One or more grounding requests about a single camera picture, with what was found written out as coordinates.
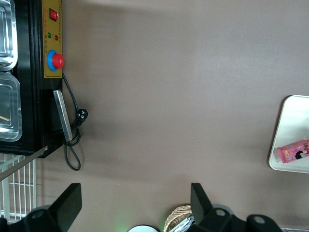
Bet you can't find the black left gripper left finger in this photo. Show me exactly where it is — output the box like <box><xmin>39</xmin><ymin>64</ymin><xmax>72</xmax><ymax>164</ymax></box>
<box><xmin>23</xmin><ymin>183</ymin><xmax>83</xmax><ymax>232</ymax></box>

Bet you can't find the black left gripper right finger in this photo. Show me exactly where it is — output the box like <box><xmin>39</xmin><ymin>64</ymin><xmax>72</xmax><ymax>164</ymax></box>
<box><xmin>190</xmin><ymin>183</ymin><xmax>282</xmax><ymax>232</ymax></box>

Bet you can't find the beige plastic tray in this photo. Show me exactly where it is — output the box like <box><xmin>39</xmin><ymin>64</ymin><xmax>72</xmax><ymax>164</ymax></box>
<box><xmin>268</xmin><ymin>94</ymin><xmax>309</xmax><ymax>174</ymax></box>

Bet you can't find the aluminium foil container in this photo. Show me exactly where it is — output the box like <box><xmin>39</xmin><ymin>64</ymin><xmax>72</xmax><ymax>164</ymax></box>
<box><xmin>168</xmin><ymin>213</ymin><xmax>195</xmax><ymax>232</ymax></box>

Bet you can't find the light wicker basket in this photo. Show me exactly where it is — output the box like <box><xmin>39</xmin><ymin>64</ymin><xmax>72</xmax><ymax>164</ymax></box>
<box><xmin>164</xmin><ymin>204</ymin><xmax>194</xmax><ymax>232</ymax></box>

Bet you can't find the black sealing machine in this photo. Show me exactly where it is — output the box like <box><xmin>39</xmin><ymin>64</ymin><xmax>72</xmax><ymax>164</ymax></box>
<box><xmin>0</xmin><ymin>0</ymin><xmax>64</xmax><ymax>159</ymax></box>

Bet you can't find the pink snack packet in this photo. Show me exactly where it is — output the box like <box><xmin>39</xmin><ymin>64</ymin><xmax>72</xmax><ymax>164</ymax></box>
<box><xmin>277</xmin><ymin>139</ymin><xmax>309</xmax><ymax>166</ymax></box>

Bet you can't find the metal food container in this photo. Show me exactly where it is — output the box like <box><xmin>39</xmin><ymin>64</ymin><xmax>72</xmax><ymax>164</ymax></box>
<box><xmin>0</xmin><ymin>0</ymin><xmax>18</xmax><ymax>71</ymax></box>
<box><xmin>0</xmin><ymin>71</ymin><xmax>23</xmax><ymax>143</ymax></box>

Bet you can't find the red emergency stop button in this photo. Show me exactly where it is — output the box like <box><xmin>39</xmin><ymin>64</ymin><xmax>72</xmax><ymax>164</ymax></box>
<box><xmin>46</xmin><ymin>49</ymin><xmax>65</xmax><ymax>72</ymax></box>

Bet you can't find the yellow control panel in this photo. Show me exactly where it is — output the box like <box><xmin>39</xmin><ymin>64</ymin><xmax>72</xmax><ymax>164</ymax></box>
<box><xmin>41</xmin><ymin>0</ymin><xmax>63</xmax><ymax>79</ymax></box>

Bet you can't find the white wire rack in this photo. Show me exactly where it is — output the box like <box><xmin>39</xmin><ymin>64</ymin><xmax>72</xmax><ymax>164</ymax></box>
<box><xmin>0</xmin><ymin>154</ymin><xmax>37</xmax><ymax>224</ymax></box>

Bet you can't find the silver machine handle bar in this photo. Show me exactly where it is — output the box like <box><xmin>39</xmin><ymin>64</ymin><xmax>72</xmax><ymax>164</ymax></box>
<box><xmin>52</xmin><ymin>89</ymin><xmax>74</xmax><ymax>142</ymax></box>

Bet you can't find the black power cable with plug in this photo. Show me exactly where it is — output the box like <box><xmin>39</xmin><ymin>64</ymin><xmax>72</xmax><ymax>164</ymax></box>
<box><xmin>62</xmin><ymin>72</ymin><xmax>89</xmax><ymax>172</ymax></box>

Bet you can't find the red rocker switch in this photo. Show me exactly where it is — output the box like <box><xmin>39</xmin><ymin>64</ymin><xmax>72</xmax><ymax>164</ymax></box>
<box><xmin>49</xmin><ymin>7</ymin><xmax>60</xmax><ymax>21</ymax></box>

